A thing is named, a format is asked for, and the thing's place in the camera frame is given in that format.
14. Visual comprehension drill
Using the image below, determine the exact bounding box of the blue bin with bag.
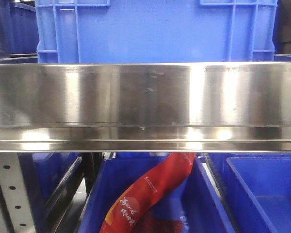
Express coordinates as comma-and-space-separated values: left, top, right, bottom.
79, 156, 235, 233

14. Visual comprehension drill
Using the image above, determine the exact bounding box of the blue bin right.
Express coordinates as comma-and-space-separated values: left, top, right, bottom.
207, 153, 291, 233

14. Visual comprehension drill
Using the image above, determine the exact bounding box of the red snack bag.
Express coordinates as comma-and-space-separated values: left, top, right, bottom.
99, 152, 195, 233

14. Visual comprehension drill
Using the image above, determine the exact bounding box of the large blue crate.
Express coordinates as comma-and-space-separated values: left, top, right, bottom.
35, 0, 277, 63

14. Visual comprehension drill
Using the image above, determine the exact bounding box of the perforated steel upright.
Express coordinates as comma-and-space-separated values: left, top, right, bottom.
0, 153, 36, 233

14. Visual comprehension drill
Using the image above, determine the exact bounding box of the stainless steel shelf rail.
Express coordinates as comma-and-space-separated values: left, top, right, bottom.
0, 62, 291, 152

